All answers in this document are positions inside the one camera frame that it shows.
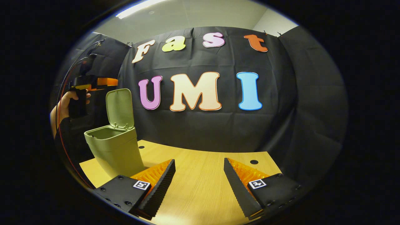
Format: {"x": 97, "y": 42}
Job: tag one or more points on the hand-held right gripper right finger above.
{"x": 240, "y": 193}

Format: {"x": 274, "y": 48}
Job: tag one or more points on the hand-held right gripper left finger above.
{"x": 161, "y": 190}

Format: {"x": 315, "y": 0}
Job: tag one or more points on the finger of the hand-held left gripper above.
{"x": 107, "y": 82}

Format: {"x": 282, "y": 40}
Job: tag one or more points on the green desktop garbage bin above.
{"x": 115, "y": 150}

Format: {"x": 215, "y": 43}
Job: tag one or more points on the wooden desktop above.
{"x": 200, "y": 187}

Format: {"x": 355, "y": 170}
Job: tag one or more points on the black backdrop cloth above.
{"x": 203, "y": 128}

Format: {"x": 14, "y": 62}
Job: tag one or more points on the ceiling light panel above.
{"x": 140, "y": 8}

